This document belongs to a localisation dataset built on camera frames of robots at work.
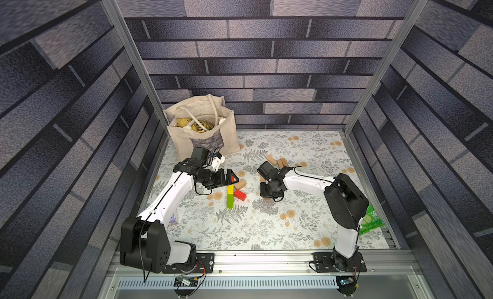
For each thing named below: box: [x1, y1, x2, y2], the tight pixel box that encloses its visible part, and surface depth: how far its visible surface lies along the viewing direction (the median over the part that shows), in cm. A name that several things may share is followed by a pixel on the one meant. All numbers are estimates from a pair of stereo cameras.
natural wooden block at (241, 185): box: [234, 179, 247, 190], surface depth 96 cm
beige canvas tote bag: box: [163, 93, 241, 162], surface depth 94 cm
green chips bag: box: [359, 203, 385, 236], surface depth 79 cm
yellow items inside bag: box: [175, 118, 214, 133], surface depth 91 cm
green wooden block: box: [226, 193, 234, 210], surface depth 92 cm
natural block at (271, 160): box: [265, 155, 278, 166], surface depth 109 cm
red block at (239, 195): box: [233, 189, 248, 202], surface depth 94 cm
